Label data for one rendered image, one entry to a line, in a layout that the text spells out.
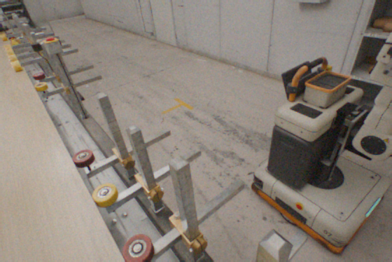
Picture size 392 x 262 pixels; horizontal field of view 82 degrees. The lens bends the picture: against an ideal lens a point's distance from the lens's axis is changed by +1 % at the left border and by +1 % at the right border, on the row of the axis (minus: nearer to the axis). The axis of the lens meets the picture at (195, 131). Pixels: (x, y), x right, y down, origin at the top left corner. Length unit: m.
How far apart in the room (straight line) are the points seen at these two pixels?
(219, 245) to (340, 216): 0.75
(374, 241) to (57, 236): 1.76
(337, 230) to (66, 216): 1.33
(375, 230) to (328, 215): 0.48
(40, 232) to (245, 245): 1.21
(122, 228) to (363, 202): 1.36
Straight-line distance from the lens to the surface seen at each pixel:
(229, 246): 1.68
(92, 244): 0.77
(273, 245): 0.38
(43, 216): 0.91
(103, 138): 1.48
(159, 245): 0.76
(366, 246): 1.91
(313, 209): 1.59
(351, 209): 1.66
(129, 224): 1.10
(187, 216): 0.63
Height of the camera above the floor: 1.51
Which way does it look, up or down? 37 degrees down
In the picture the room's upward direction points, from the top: 6 degrees counter-clockwise
